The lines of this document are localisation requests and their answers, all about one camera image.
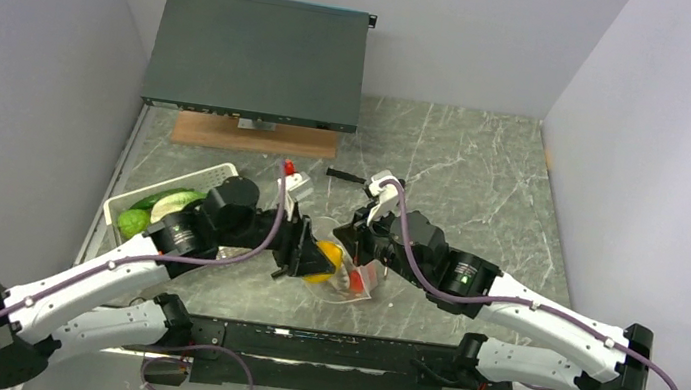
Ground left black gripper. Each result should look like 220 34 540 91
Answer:
214 187 343 281

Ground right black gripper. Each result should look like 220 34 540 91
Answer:
329 193 439 289

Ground yellow lemon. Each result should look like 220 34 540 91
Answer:
301 240 343 284

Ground clear dotted zip bag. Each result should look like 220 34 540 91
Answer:
302 216 379 304

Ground red peach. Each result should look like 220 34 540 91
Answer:
348 269 366 294

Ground white perforated plastic basket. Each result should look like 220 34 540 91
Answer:
103 162 238 247

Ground green lettuce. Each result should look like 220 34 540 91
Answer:
150 190 207 223

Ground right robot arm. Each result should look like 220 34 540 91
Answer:
333 208 654 390

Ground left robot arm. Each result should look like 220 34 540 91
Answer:
0 176 337 390

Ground green cucumber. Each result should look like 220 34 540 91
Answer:
130 187 192 211

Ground wooden board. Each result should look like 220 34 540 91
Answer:
169 111 339 159

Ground dark green rack server box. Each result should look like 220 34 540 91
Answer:
141 0 378 133

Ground orange handled pliers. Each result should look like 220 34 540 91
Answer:
270 269 288 280

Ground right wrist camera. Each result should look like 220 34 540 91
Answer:
366 169 404 225

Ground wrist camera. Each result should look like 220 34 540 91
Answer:
366 169 404 225
282 159 313 215

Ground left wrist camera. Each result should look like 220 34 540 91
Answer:
282 159 313 215

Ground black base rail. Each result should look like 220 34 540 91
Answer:
124 314 482 390

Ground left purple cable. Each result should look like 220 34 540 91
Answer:
0 120 295 390

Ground purple cable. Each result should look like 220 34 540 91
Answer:
353 175 691 390
0 120 295 390

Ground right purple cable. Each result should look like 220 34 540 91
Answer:
353 175 691 390

